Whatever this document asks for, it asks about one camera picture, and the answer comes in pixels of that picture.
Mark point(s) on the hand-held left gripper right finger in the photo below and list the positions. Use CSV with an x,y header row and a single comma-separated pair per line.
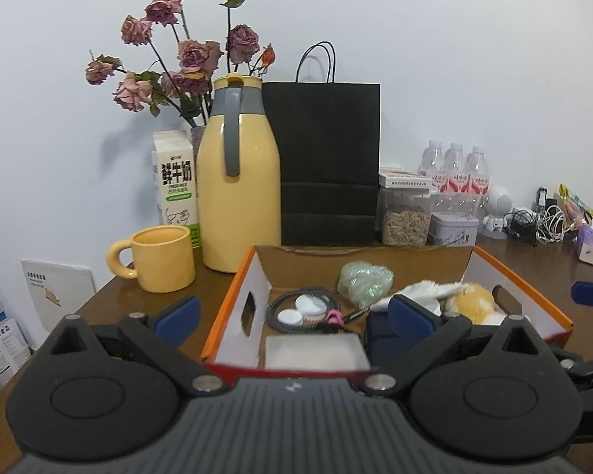
x,y
415,318

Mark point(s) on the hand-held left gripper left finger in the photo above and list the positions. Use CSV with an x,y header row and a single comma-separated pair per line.
x,y
178,316

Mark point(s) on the white tissue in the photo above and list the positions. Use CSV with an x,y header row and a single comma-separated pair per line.
x,y
425,290

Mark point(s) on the navy zip pouch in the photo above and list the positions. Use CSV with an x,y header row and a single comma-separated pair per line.
x,y
375,340

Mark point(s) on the yellow white plush hamster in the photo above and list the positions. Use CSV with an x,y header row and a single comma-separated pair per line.
x,y
474,301

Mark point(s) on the clear plastic wrap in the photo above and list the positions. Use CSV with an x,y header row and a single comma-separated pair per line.
x,y
365,281

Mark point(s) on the large white ribbed lid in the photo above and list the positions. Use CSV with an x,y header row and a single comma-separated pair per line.
x,y
310,306

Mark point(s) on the white plastic package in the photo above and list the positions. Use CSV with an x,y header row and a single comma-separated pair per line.
x,y
311,350

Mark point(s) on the small white bottle cap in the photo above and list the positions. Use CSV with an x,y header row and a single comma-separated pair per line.
x,y
289,317

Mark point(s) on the red cardboard box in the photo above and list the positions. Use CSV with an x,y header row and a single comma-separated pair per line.
x,y
296,269

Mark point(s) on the yellow mug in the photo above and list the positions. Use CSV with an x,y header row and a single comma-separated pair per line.
x,y
163,261

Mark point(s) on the colourful snack bag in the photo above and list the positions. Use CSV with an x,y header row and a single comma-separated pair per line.
x,y
575,207

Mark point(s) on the small printed tin box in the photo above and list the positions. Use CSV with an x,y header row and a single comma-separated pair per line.
x,y
452,232

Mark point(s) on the clear seed container white lid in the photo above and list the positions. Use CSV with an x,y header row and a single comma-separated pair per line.
x,y
405,222

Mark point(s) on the small dark spray bottle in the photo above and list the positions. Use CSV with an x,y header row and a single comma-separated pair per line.
x,y
541,197

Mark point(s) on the white paper box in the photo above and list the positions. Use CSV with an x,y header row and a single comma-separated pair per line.
x,y
59,291

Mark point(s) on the white robot-shaped speaker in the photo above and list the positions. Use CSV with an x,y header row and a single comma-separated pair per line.
x,y
499,200

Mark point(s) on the white milk carton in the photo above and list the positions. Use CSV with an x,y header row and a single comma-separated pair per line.
x,y
175,182

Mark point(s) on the yellow thermos jug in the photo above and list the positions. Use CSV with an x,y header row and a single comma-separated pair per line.
x,y
257,197

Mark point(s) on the clear water bottle red label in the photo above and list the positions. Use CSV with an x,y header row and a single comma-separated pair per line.
x,y
431,163
477,173
455,168

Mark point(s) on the glass flower vase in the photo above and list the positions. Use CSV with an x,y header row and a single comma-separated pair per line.
x,y
197,140

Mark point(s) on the blue white leaflets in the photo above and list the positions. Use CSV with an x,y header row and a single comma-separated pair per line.
x,y
0,340

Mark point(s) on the black paper bag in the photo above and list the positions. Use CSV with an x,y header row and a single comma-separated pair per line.
x,y
326,158

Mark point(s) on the dried pink rose bouquet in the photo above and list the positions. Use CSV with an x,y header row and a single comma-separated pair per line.
x,y
192,57

